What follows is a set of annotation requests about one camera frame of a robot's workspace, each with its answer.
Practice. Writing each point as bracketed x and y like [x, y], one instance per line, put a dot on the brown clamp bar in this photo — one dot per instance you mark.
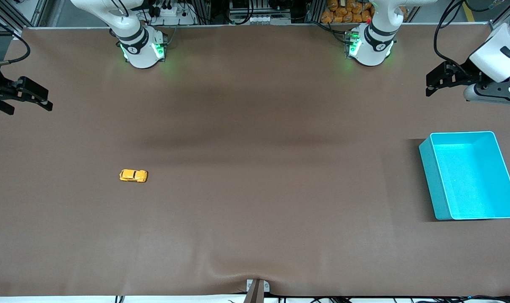
[254, 294]

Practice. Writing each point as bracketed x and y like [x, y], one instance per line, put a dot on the yellow beetle toy car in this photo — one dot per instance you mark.
[132, 176]

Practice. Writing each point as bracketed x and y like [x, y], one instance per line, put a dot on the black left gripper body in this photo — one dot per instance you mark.
[468, 77]

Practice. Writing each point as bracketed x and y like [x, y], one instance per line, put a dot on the metal clamp bracket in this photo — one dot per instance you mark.
[266, 287]

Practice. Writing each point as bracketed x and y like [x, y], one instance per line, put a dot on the turquoise plastic bin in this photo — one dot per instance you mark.
[469, 189]

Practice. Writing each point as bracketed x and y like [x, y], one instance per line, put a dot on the pile of orange packs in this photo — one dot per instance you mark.
[347, 12]

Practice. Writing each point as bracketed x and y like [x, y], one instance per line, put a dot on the brown table mat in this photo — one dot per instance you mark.
[254, 168]

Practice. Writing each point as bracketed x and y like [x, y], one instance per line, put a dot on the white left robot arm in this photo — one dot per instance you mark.
[497, 54]

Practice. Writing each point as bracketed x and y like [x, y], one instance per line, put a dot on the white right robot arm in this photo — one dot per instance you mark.
[142, 50]

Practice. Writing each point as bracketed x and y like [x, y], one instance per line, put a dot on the white power strip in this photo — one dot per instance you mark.
[172, 12]

